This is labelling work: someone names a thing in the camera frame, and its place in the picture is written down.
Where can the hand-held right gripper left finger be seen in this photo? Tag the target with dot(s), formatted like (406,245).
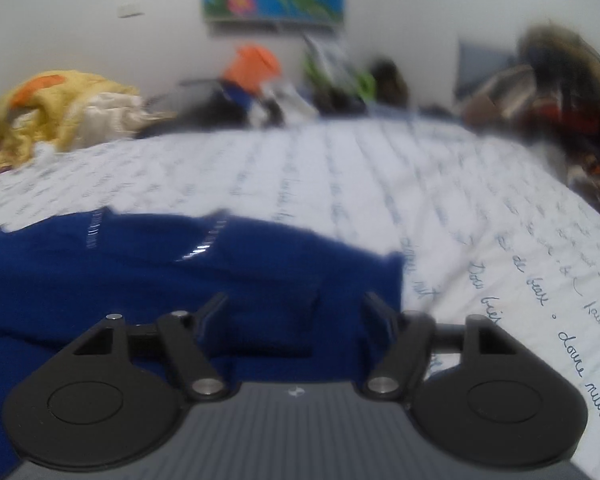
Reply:
(211,308)

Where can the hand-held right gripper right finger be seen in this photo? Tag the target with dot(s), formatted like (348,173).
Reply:
(377,307)

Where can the blue fleece garment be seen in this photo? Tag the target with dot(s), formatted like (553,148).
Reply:
(130,270)

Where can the pile of dark clothes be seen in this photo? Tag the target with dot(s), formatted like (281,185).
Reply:
(205,105)

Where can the heap of mixed clothes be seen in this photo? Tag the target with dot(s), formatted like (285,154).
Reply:
(525,105)

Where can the white quilt with script print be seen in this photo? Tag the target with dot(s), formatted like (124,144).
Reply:
(355,185)

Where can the silver white wrapper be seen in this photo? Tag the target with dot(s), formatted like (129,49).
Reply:
(285,105)

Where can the dark plush toy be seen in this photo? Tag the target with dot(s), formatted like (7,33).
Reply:
(390,80)

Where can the orange cloth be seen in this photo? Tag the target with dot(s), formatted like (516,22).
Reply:
(250,67)

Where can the white floral bag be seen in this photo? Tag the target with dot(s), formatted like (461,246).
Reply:
(330,57)

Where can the yellow blanket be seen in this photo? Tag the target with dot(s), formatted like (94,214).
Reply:
(55,105)

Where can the grey flat board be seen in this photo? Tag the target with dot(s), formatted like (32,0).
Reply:
(482,67)

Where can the jacket with fur hood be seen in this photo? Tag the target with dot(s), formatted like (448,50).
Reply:
(570,60)

